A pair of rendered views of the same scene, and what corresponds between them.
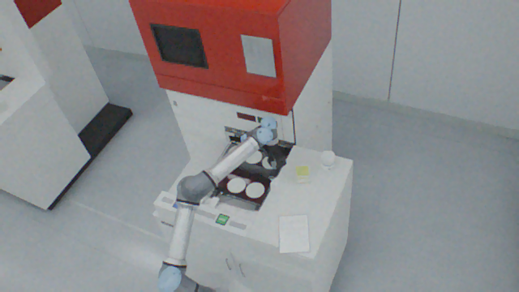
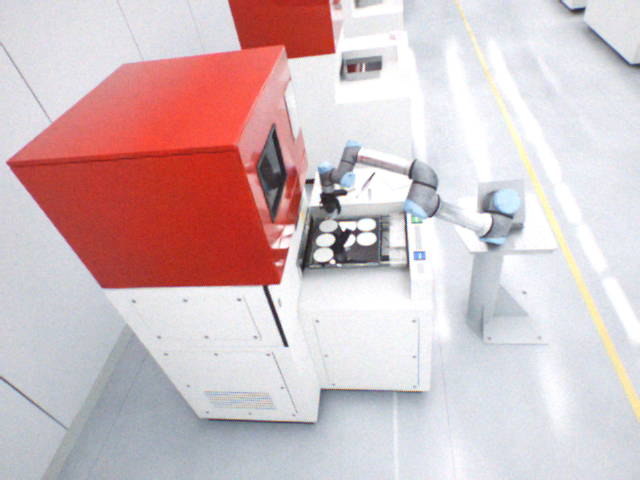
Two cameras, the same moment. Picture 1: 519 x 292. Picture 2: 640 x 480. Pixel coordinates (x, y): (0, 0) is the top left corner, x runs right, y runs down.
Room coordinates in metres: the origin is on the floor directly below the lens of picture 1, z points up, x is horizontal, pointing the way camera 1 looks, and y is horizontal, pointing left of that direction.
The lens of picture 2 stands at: (2.10, 1.63, 2.37)
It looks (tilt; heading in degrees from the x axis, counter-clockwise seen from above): 42 degrees down; 252
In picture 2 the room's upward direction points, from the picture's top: 11 degrees counter-clockwise
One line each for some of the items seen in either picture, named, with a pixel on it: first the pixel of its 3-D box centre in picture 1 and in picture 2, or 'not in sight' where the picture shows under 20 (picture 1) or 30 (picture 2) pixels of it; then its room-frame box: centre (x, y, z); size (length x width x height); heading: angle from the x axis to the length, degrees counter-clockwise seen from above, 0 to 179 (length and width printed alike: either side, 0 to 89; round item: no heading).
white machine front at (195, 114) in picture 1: (229, 121); (293, 249); (1.79, 0.17, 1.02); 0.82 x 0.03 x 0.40; 58
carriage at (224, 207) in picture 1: (227, 212); (397, 240); (1.26, 0.24, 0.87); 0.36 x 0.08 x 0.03; 58
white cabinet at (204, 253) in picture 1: (260, 234); (372, 289); (1.36, 0.11, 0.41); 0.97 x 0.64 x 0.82; 58
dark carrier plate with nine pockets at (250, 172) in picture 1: (245, 170); (345, 239); (1.49, 0.12, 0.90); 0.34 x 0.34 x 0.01; 58
